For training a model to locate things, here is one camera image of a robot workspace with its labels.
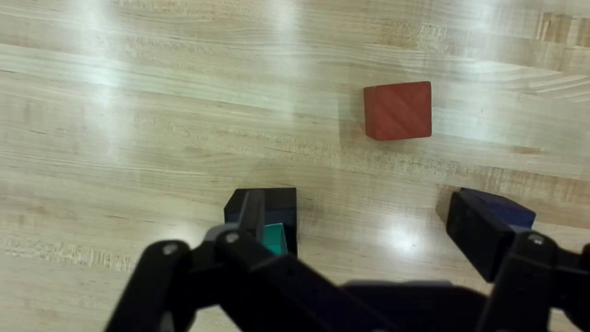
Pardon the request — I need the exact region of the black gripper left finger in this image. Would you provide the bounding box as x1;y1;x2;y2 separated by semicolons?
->
104;187;395;332

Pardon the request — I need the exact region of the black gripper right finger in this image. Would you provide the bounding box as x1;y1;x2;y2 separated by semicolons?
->
445;185;590;332

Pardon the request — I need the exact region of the purple block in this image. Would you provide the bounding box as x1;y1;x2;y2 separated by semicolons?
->
476;189;539;231

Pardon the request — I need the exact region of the green block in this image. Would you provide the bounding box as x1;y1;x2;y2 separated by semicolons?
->
257;220;290;255

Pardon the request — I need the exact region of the red block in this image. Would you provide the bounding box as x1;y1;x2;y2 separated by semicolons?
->
362;78;434;143

